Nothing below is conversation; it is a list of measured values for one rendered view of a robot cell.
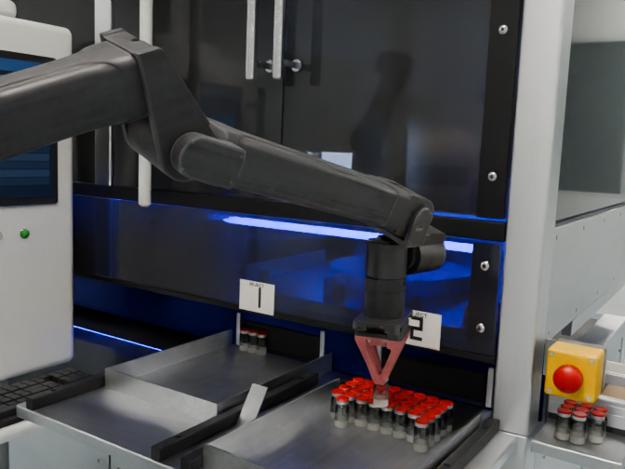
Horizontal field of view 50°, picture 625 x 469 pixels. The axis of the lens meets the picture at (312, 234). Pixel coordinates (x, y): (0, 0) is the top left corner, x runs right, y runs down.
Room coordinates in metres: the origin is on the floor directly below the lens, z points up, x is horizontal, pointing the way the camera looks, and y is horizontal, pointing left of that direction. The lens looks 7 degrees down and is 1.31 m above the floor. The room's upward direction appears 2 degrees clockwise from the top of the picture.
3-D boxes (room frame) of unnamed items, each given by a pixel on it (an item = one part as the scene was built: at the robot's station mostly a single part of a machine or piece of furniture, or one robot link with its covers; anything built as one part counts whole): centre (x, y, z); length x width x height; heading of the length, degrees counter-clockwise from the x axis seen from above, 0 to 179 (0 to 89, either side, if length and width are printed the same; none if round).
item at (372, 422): (0.99, -0.12, 0.90); 0.18 x 0.02 x 0.05; 56
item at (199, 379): (1.20, 0.15, 0.90); 0.34 x 0.26 x 0.04; 147
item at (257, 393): (0.95, 0.11, 0.91); 0.14 x 0.03 x 0.06; 147
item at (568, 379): (0.94, -0.38, 0.99); 0.04 x 0.04 x 0.04; 57
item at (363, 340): (0.92, -0.11, 1.03); 0.07 x 0.07 x 0.09; 71
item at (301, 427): (0.91, -0.07, 0.90); 0.34 x 0.26 x 0.04; 146
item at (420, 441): (0.92, -0.17, 0.90); 0.02 x 0.02 x 0.05
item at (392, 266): (0.92, -0.11, 1.16); 0.07 x 0.06 x 0.07; 132
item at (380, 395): (0.92, -0.11, 0.97); 0.02 x 0.02 x 0.04
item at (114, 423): (1.05, 0.05, 0.87); 0.70 x 0.48 x 0.02; 57
